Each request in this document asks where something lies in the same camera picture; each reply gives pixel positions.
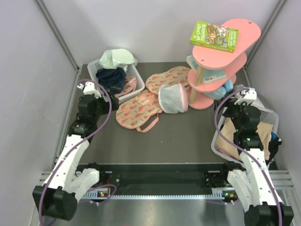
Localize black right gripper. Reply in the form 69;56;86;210
214;96;250;132

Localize white mesh pink-trim laundry bag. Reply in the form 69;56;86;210
158;83;188;114

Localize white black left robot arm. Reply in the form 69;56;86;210
32;94;119;226

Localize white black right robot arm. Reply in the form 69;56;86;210
219;100;294;226

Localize white plastic basket right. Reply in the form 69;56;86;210
211;110;279;165

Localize white plastic basket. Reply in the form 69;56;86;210
87;59;145;104
211;110;279;165

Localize light blue headphones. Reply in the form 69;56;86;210
203;79;233;100

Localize navy lace garment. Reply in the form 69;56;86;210
96;67;126;94

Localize black blue garment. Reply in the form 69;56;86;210
266;131;282;165

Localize white plastic basket left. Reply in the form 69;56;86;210
87;59;145;104

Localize peach patterned eye mask lower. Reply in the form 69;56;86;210
116;90;163;133

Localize peach patterned eye mask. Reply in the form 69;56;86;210
145;66;190;94
116;90;163;133

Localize pink lace garment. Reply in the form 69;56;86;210
114;77;137;98

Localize light blue book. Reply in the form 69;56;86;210
186;55;227;85

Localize pink three-tier wooden shelf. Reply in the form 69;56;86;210
188;18;261;110

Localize peach patterned eye mask upper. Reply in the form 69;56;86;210
145;66;190;94

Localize green treehouse book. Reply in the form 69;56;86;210
190;21;239;53

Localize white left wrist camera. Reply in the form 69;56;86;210
77;81;101;99

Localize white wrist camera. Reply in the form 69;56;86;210
77;81;101;99
235;88;257;105

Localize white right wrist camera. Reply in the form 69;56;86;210
235;88;257;105

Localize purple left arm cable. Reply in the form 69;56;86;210
38;80;118;226

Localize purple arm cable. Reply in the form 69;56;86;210
38;80;118;226
214;88;284;226

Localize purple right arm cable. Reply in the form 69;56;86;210
214;88;284;226

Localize grey slotted cable duct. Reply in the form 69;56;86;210
84;190;238;201

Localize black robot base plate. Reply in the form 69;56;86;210
76;162;244;195

